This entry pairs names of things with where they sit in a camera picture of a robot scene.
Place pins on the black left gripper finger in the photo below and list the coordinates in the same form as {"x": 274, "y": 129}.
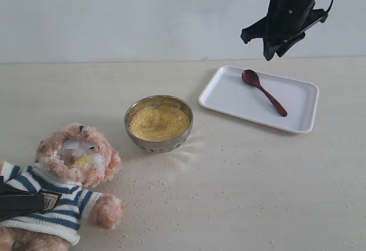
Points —
{"x": 15, "y": 202}

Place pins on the steel bowl of yellow grain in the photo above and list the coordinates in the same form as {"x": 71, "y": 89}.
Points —
{"x": 159, "y": 123}

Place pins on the white rectangular plastic tray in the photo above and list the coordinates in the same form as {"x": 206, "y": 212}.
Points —
{"x": 227, "y": 93}

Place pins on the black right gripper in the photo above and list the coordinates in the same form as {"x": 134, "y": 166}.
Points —
{"x": 281, "y": 28}

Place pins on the dark red wooden spoon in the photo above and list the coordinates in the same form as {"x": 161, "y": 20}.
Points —
{"x": 251, "y": 78}

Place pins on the beige teddy bear striped sweater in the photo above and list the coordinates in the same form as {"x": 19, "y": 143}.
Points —
{"x": 68, "y": 165}

